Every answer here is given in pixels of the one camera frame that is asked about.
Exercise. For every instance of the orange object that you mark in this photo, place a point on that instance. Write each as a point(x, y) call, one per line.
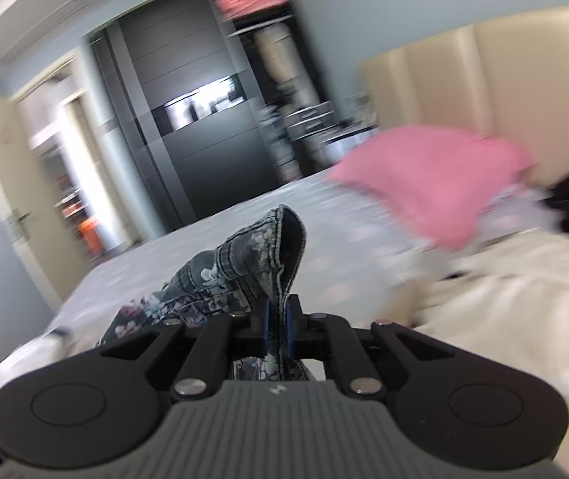
point(89, 234)

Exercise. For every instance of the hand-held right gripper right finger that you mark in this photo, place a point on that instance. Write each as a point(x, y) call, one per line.
point(289, 329)

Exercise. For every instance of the pink pillow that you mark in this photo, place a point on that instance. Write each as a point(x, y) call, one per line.
point(429, 179)

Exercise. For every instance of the bed with polka dot sheet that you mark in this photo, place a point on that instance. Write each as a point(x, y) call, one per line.
point(354, 249)

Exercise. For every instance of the cream sweater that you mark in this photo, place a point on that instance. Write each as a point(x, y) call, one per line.
point(514, 299)

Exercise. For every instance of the dark floral pants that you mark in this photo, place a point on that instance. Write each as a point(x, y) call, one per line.
point(254, 254)

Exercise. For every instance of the white nightstand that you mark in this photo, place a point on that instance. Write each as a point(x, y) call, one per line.
point(344, 147)

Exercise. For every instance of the cream room door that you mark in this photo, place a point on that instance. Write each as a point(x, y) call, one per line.
point(10, 184)

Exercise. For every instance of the beige padded headboard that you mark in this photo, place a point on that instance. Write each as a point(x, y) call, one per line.
point(514, 85)

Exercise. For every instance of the folded cream garment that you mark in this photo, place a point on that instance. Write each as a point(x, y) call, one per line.
point(20, 359)

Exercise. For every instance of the dark wardrobe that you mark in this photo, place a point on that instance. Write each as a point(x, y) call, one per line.
point(204, 159)

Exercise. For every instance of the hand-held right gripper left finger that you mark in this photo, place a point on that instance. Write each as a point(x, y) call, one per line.
point(266, 329)

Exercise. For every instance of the hanging cream coat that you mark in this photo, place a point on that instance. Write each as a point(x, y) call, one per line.
point(274, 55)

